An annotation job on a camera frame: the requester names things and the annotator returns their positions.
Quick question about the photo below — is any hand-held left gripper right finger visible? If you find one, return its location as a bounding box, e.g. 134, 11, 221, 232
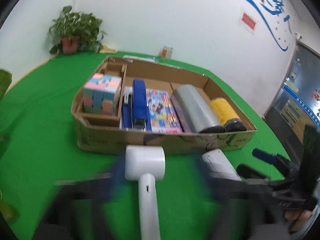
194, 159, 283, 240

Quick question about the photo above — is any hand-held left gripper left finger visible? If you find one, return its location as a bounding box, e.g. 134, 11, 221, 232
35, 155, 127, 240

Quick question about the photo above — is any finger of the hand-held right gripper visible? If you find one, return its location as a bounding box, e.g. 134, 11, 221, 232
252, 148, 300, 178
236, 163, 300, 193

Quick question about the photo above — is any white plastic case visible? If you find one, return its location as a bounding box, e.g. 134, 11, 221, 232
201, 148, 242, 182

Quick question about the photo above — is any white hammer-shaped handheld device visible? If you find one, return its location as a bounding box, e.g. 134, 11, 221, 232
124, 145, 166, 240

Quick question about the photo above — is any yellow label jar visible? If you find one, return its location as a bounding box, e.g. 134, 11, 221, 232
209, 97, 247, 132

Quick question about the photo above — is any brown cardboard box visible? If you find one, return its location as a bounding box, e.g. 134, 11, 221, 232
71, 56, 258, 155

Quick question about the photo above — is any colourful board game box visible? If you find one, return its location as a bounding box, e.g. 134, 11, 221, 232
146, 88, 183, 134

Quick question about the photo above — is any blue stapler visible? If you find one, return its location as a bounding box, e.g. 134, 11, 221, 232
121, 79, 153, 132

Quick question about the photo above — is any silver metal can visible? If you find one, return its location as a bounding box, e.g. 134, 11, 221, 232
170, 84, 225, 133

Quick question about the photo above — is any pastel puzzle cube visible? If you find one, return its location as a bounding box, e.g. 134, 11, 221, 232
83, 73, 122, 116

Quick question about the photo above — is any person's right hand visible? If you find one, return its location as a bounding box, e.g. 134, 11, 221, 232
284, 209, 314, 233

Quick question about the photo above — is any glass door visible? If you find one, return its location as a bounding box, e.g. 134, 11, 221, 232
265, 41, 320, 140

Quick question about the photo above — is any green tablecloth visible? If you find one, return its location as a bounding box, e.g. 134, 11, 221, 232
0, 51, 300, 240

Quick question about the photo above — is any long clear plastic package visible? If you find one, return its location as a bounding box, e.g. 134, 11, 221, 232
122, 54, 160, 64

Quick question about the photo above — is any small glass jar orange label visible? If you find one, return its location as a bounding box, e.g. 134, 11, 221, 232
160, 45, 174, 59

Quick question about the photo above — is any large leafy green plant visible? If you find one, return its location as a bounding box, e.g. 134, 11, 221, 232
0, 69, 20, 222

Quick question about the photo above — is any potted plant in terracotta pot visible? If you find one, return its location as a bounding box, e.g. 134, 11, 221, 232
48, 6, 107, 55

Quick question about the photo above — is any red wall sign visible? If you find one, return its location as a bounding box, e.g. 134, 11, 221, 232
239, 6, 258, 34

